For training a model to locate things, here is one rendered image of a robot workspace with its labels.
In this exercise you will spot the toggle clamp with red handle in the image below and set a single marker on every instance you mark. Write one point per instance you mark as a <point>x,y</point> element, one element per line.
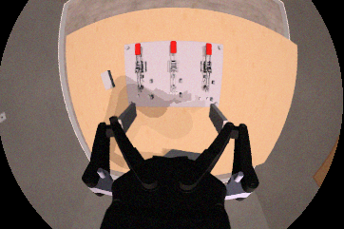
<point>207,66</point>
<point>173,63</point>
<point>139,66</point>

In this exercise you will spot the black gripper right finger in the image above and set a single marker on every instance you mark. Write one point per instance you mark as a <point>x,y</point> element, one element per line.
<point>245,180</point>

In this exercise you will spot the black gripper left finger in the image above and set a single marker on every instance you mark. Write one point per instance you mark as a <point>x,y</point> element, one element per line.
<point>97,175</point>

